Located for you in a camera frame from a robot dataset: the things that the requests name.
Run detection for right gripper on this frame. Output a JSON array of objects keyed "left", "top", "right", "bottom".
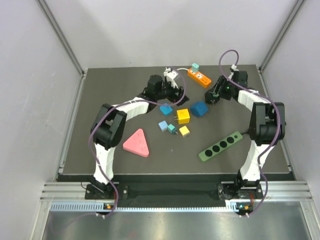
[{"left": 209, "top": 75, "right": 236, "bottom": 101}]

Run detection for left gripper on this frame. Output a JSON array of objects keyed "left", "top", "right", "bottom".
[{"left": 155, "top": 79, "right": 189, "bottom": 106}]

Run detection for black socket block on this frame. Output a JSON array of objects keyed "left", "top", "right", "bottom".
[{"left": 204, "top": 89, "right": 220, "bottom": 105}]

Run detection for blue rounded plug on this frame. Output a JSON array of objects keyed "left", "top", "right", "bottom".
[{"left": 159, "top": 103, "right": 173, "bottom": 116}]

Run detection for orange power strip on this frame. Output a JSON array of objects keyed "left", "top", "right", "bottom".
[{"left": 187, "top": 68, "right": 212, "bottom": 89}]

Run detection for blue cube plug adapter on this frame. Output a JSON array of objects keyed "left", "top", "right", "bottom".
[{"left": 190, "top": 101, "right": 208, "bottom": 117}]

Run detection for yellow cube plug adapter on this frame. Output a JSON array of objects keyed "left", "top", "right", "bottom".
[{"left": 175, "top": 108, "right": 191, "bottom": 125}]

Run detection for light blue plug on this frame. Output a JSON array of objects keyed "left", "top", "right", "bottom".
[{"left": 158, "top": 120, "right": 168, "bottom": 132}]

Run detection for teal charger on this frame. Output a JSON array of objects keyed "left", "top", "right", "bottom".
[{"left": 191, "top": 63, "right": 199, "bottom": 73}]

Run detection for teal plug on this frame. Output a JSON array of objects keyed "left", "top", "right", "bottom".
[{"left": 167, "top": 124, "right": 178, "bottom": 135}]

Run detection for yellow plug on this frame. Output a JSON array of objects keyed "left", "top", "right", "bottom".
[{"left": 179, "top": 126, "right": 190, "bottom": 137}]

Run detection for pink triangular socket adapter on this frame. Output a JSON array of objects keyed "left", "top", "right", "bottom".
[{"left": 122, "top": 128, "right": 150, "bottom": 158}]

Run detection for green power strip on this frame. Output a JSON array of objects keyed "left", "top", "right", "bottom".
[{"left": 198, "top": 131, "right": 243, "bottom": 162}]

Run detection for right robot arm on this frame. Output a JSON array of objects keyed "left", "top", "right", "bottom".
[{"left": 212, "top": 70, "right": 286, "bottom": 198}]

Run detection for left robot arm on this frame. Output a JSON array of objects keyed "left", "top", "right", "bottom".
[{"left": 88, "top": 68, "right": 189, "bottom": 199}]

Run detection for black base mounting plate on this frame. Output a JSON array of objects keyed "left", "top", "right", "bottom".
[{"left": 84, "top": 182, "right": 262, "bottom": 204}]

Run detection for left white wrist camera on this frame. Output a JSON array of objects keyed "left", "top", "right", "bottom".
[{"left": 163, "top": 67, "right": 179, "bottom": 89}]

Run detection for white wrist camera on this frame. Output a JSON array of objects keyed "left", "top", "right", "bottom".
[
  {"left": 163, "top": 67, "right": 179, "bottom": 89},
  {"left": 230, "top": 64, "right": 238, "bottom": 75}
]

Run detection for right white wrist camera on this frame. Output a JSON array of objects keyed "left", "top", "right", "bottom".
[{"left": 230, "top": 64, "right": 238, "bottom": 75}]

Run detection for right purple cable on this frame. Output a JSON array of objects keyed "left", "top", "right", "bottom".
[{"left": 218, "top": 49, "right": 282, "bottom": 218}]

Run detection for purple cable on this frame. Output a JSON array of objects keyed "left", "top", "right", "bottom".
[
  {"left": 47, "top": 66, "right": 187, "bottom": 235},
  {"left": 218, "top": 49, "right": 282, "bottom": 218}
]

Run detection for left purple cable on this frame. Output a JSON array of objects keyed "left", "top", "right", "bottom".
[{"left": 47, "top": 66, "right": 187, "bottom": 235}]

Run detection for white slotted cable duct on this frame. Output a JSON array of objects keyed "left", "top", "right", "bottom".
[{"left": 50, "top": 202, "right": 252, "bottom": 213}]

